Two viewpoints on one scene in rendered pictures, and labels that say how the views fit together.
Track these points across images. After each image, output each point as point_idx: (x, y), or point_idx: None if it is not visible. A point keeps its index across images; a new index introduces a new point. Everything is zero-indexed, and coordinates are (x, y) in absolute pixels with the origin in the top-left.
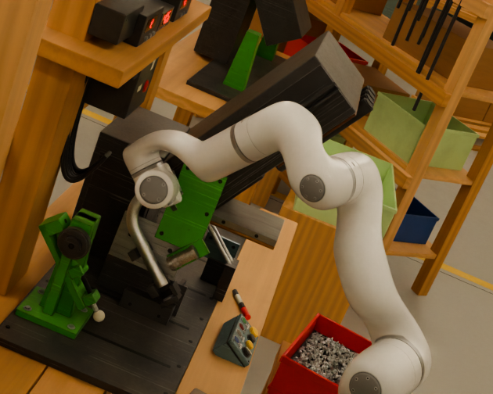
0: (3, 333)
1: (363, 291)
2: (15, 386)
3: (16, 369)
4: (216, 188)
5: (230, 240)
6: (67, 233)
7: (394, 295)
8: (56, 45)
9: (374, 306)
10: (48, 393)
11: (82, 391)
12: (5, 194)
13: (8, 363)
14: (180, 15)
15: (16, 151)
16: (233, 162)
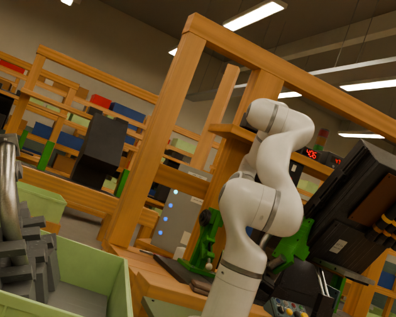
0: (159, 256)
1: (258, 158)
2: (136, 258)
3: (147, 260)
4: (306, 225)
5: (335, 289)
6: (202, 211)
7: (277, 161)
8: (219, 123)
9: (261, 166)
10: (145, 264)
11: (163, 272)
12: (201, 211)
13: (146, 259)
14: (332, 165)
15: (209, 189)
16: (256, 144)
